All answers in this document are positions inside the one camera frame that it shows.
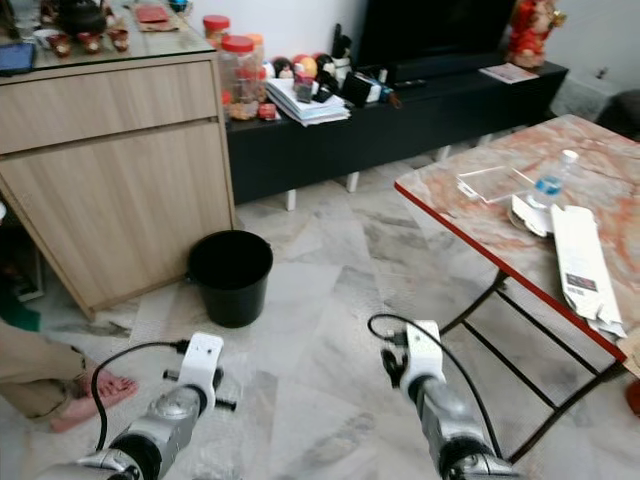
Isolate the clear plastic water bottle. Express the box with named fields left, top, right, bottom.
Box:
left=530, top=149, right=581, bottom=210

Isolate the person's khaki trouser leg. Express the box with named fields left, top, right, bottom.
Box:
left=0, top=334, right=92, bottom=420

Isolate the small red-lid plastic jar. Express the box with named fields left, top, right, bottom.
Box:
left=202, top=14, right=232, bottom=49

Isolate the red packet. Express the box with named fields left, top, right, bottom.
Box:
left=137, top=5, right=174, bottom=25

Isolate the small black box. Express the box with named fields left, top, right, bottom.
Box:
left=340, top=72, right=382, bottom=107

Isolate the blue tablet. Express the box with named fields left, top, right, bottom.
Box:
left=0, top=42, right=39, bottom=77

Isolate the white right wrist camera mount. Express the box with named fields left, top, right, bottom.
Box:
left=399, top=320, right=445, bottom=397

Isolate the clear plastic tray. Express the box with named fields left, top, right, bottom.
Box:
left=457, top=165, right=537, bottom=205

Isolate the large red-lid plastic jar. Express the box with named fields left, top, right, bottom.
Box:
left=220, top=35, right=267, bottom=122

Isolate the light wood glass-top cabinet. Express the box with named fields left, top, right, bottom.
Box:
left=0, top=33, right=237, bottom=317

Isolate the white paper stack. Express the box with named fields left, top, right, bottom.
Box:
left=264, top=78, right=352, bottom=128

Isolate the white paper plate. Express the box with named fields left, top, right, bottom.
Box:
left=510, top=192, right=557, bottom=239

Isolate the red and gold figurine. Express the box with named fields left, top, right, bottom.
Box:
left=506, top=0, right=567, bottom=69

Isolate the printed leaflet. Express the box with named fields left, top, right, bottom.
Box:
left=477, top=63, right=542, bottom=85

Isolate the white flat carton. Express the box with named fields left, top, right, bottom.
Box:
left=549, top=204, right=627, bottom=338

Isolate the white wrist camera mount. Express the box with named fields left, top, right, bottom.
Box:
left=399, top=320, right=445, bottom=397
left=177, top=333, right=225, bottom=412

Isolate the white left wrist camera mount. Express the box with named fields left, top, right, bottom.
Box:
left=177, top=333, right=225, bottom=412

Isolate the grey cloth covered stool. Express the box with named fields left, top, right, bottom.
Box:
left=549, top=75, right=640, bottom=139

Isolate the black plastic bucket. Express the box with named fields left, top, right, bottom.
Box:
left=187, top=230, right=275, bottom=330

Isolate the black television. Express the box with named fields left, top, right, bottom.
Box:
left=355, top=0, right=520, bottom=73

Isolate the person's bare foot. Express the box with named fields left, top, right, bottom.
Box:
left=49, top=371, right=140, bottom=434

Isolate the marble top folding table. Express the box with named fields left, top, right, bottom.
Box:
left=395, top=113, right=640, bottom=465

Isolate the black teapot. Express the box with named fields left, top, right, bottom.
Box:
left=56, top=0, right=112, bottom=37

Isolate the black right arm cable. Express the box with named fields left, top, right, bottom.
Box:
left=367, top=313, right=502, bottom=458

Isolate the black television bench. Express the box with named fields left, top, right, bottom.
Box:
left=225, top=60, right=570, bottom=213

